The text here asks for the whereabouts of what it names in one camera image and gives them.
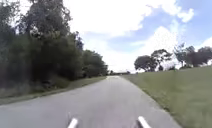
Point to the grey asphalt path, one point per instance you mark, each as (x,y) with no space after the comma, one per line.
(104,103)

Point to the grass verge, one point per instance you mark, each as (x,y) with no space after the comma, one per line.
(44,90)

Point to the robot's own part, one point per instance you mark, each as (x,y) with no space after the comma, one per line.
(144,122)
(72,123)

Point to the wood of dense trees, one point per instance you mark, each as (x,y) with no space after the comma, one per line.
(34,50)

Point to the row of trees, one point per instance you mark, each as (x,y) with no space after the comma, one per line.
(180,56)

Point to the grass slope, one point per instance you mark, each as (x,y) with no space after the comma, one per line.
(184,93)

